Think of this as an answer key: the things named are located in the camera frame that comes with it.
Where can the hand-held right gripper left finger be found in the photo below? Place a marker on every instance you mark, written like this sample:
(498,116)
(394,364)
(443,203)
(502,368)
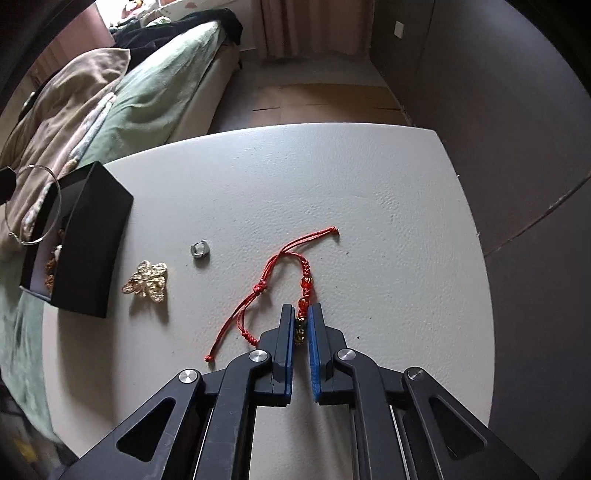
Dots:
(290,350)

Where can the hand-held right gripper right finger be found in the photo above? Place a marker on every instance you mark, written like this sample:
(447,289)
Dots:
(315,350)

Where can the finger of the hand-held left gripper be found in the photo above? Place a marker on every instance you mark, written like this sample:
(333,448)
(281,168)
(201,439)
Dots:
(5,184)

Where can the thin silver bangle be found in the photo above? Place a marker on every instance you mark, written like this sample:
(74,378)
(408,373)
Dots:
(60,198)

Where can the black box with white inside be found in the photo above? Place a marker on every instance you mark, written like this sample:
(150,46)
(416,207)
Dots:
(87,244)

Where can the gold butterfly brooch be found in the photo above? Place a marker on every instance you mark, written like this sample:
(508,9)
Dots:
(147,281)

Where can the beige blanket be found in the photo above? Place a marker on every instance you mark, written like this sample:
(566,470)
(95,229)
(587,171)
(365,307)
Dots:
(69,101)

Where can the bed with green sheet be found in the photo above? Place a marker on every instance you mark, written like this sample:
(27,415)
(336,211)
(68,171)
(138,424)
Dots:
(152,97)

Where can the printed white sill cushion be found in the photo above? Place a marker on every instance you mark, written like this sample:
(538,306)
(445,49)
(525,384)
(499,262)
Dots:
(178,3)

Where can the black clothing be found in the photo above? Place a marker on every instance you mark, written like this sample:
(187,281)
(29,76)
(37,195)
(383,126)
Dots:
(203,23)

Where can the pink curtain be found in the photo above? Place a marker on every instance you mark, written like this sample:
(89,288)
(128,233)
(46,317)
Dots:
(314,27)

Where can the white wall socket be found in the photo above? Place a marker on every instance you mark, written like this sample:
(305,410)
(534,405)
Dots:
(400,29)

